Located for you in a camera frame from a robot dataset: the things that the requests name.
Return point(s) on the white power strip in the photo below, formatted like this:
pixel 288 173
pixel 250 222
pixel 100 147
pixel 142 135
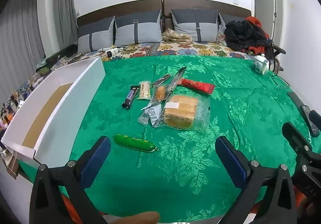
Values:
pixel 112 50

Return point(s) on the clear plastic bag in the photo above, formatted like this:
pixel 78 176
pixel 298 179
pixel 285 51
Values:
pixel 222 39

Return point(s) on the orange bun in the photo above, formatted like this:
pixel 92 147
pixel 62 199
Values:
pixel 160 92

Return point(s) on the grey curtain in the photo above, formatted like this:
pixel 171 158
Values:
pixel 22 38

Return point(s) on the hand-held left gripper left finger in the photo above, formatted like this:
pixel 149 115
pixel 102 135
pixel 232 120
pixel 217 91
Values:
pixel 96 158

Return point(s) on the long clear plastic packet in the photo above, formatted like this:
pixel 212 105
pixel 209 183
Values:
pixel 151 113

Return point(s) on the floral bedsheet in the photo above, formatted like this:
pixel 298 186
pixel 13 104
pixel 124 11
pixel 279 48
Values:
pixel 200 49

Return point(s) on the dark brown snack bar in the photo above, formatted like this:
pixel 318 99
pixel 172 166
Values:
pixel 161 80

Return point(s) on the dark chair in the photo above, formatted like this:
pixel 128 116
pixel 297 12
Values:
pixel 278 51

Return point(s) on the black remote control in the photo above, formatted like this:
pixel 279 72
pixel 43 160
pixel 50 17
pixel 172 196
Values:
pixel 313 130

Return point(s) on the white blue teapot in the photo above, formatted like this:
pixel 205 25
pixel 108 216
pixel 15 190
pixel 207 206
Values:
pixel 259 64

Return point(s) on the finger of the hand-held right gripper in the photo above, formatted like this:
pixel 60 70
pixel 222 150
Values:
pixel 315 118
pixel 296 137

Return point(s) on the white door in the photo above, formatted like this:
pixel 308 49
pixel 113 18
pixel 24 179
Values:
pixel 265 8

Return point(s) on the green patterned tablecloth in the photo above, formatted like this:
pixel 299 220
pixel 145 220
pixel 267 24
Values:
pixel 190 163

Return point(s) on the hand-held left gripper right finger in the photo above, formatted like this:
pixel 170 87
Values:
pixel 230 161

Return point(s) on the green sausage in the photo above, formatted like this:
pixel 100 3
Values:
pixel 133 142

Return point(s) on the red snack packet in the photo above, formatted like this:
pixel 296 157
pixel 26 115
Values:
pixel 198 86

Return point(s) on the long black clear snack packet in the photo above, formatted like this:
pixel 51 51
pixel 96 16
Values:
pixel 180 74

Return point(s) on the white cardboard box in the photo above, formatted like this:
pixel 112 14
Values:
pixel 82 103

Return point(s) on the beige cracker packet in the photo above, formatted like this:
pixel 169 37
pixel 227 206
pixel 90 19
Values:
pixel 144 89

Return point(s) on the black clothes pile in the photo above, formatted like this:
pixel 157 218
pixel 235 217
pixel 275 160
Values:
pixel 240 35

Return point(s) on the black charger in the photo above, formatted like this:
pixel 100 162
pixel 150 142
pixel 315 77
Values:
pixel 109 54

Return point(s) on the brown chocolate bar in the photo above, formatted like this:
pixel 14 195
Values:
pixel 131 97

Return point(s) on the person's left hand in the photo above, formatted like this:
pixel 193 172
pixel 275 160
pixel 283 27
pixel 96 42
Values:
pixel 140 217

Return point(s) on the bread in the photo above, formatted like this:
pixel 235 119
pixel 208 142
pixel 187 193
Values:
pixel 180 111

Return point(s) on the red garment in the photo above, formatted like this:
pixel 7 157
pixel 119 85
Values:
pixel 254 22

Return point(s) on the beige folded cloth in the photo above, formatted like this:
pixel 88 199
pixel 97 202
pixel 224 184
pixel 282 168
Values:
pixel 175 37

